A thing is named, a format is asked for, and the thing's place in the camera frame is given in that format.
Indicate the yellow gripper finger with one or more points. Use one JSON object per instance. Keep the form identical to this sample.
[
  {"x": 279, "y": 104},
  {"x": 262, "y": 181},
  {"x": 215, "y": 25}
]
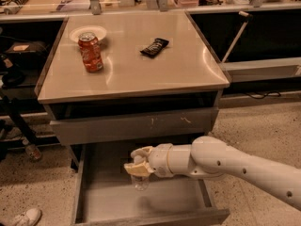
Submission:
[
  {"x": 139, "y": 170},
  {"x": 144, "y": 152}
]

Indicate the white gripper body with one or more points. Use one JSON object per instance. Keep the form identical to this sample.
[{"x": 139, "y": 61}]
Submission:
[{"x": 160, "y": 160}]

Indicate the clear plastic water bottle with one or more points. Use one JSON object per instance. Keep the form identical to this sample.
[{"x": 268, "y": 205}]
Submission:
[{"x": 140, "y": 183}]

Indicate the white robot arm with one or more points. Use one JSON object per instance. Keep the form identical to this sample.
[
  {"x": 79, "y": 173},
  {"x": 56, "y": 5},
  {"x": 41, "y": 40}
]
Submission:
[{"x": 208, "y": 157}]

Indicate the open grey middle drawer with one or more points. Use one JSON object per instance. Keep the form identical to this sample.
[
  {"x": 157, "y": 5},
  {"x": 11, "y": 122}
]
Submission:
[{"x": 105, "y": 195}]

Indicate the grey drawer cabinet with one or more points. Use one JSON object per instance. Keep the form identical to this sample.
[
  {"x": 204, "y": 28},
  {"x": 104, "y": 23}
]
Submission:
[{"x": 183, "y": 76}]

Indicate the closed grey top drawer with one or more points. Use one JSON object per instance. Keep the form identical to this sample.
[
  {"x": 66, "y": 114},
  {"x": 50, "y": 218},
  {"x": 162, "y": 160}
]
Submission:
[{"x": 133, "y": 126}]

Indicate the bottle on floor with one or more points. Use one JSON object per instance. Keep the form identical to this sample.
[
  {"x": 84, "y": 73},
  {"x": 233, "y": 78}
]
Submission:
[{"x": 32, "y": 150}]

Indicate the orange soda can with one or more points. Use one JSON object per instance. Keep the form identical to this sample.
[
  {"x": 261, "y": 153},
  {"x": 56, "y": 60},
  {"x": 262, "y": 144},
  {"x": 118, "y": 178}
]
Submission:
[{"x": 91, "y": 52}]

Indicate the black snack bar wrapper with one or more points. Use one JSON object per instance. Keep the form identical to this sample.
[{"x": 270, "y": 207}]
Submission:
[{"x": 155, "y": 48}]

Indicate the white sneaker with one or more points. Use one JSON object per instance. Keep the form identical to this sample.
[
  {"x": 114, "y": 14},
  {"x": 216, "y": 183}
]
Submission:
[{"x": 31, "y": 217}]

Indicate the white paper plate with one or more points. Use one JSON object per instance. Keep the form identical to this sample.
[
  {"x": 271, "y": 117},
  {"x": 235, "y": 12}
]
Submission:
[{"x": 98, "y": 31}]

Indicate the black tripod leg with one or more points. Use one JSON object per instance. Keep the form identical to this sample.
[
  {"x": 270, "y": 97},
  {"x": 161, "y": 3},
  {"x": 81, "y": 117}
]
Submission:
[{"x": 15, "y": 116}]

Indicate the black bag on shelf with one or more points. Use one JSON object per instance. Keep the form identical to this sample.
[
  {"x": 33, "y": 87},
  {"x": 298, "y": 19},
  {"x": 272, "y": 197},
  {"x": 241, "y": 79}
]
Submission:
[{"x": 28, "y": 55}]

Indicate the white pole with black tip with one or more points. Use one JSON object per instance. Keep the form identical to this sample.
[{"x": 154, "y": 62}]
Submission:
[{"x": 247, "y": 17}]

